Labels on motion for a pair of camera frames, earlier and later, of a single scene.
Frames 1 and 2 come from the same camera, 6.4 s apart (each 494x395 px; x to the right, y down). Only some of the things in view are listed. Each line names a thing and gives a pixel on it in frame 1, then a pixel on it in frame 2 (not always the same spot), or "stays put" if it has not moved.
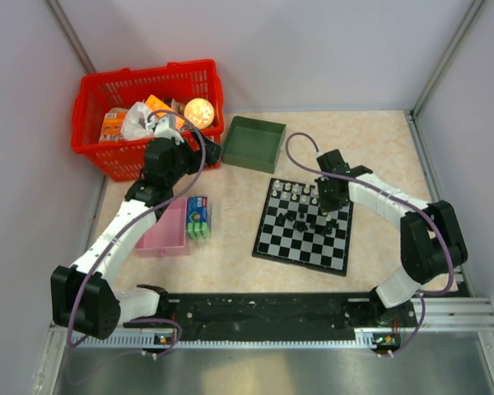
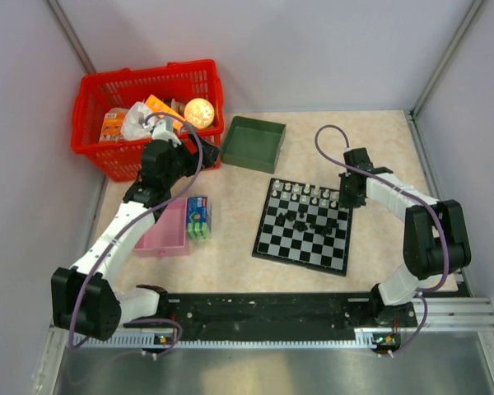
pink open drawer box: [168, 236] stays put
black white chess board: [295, 230] stays put
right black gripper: [324, 205] -> [344, 201]
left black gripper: [196, 156] stays put
